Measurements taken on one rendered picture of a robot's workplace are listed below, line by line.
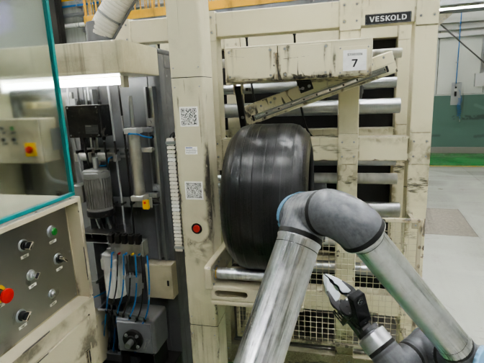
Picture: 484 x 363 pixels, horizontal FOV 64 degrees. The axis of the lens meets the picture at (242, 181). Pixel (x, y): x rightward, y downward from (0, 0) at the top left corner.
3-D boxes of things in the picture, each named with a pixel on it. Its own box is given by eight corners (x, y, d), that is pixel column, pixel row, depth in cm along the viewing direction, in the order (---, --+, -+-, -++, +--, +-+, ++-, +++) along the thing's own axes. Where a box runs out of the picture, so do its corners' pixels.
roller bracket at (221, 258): (204, 290, 149) (203, 266, 147) (231, 250, 187) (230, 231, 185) (213, 291, 149) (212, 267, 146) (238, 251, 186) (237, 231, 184)
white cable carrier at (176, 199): (175, 251, 163) (166, 137, 153) (179, 246, 168) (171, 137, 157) (184, 251, 162) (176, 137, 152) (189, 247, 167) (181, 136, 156)
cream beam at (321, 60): (225, 83, 167) (223, 47, 164) (238, 84, 191) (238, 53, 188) (372, 75, 153) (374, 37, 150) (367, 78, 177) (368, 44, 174)
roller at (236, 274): (214, 264, 153) (217, 270, 156) (212, 274, 150) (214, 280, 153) (303, 270, 145) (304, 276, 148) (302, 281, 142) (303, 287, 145)
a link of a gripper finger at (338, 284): (321, 279, 129) (340, 302, 125) (325, 273, 124) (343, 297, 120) (328, 274, 130) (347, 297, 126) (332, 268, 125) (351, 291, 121)
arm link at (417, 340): (459, 356, 113) (434, 380, 107) (424, 346, 123) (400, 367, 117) (450, 327, 113) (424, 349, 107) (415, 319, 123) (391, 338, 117)
